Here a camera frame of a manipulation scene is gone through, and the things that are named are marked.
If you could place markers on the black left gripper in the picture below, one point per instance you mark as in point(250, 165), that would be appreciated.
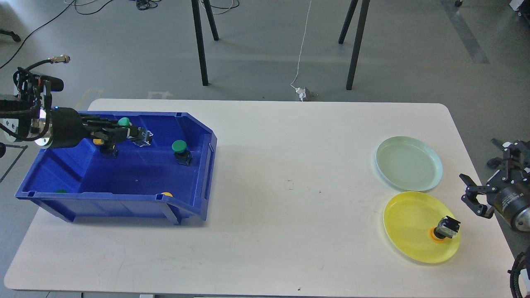
point(66, 129)

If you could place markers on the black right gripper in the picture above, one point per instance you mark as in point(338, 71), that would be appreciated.
point(510, 196)

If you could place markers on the green push button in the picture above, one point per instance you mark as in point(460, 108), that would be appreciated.
point(137, 135)
point(181, 152)

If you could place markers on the yellow push button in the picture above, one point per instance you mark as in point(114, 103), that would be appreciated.
point(106, 148)
point(447, 228)

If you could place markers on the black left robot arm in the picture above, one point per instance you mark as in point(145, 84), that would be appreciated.
point(31, 117)

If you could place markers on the yellow push button back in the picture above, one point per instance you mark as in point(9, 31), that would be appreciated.
point(106, 148)

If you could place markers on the pale green plate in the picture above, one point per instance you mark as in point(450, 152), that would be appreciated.
point(409, 164)

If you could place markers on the yellow plate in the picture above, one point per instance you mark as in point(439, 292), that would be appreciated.
point(407, 219)

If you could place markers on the blue plastic bin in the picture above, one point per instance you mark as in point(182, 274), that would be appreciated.
point(131, 184)

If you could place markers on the black tripod leg left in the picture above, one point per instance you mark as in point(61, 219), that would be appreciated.
point(200, 37)

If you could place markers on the black tripod leg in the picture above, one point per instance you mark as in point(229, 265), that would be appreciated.
point(200, 37)
point(364, 10)

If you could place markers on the black tripod leg right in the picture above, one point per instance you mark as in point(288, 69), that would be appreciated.
point(364, 10)

